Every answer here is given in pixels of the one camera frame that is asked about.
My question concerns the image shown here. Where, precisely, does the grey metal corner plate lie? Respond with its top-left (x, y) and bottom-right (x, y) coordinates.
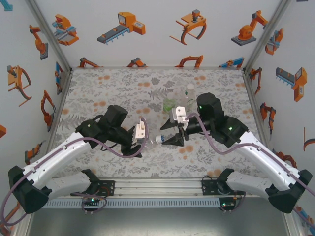
top-left (56, 69), bottom-right (73, 95)

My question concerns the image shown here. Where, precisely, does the aluminium frame post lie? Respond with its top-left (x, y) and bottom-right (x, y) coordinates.
top-left (24, 0), bottom-right (74, 72)
top-left (242, 0), bottom-right (293, 73)

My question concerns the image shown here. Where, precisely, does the wide aluminium frame rail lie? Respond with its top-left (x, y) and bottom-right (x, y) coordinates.
top-left (23, 178), bottom-right (295, 199)

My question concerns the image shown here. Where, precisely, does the clear bottle small green logo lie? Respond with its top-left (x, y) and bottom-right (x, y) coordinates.
top-left (181, 83), bottom-right (197, 112)

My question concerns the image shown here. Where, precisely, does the floral patterned table mat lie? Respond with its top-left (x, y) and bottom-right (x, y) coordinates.
top-left (40, 67), bottom-right (274, 179)

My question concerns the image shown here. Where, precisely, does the aluminium frame leg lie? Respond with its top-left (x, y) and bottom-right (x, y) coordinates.
top-left (279, 196), bottom-right (306, 236)

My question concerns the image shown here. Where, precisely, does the slotted grey cable duct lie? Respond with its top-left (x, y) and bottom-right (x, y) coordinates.
top-left (44, 198), bottom-right (221, 209)

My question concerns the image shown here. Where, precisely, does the clear bottle green label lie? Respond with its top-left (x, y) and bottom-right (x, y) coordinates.
top-left (162, 92), bottom-right (178, 114)

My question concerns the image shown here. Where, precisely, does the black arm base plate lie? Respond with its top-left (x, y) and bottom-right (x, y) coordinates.
top-left (97, 180), bottom-right (116, 197)
top-left (201, 178), bottom-right (222, 196)

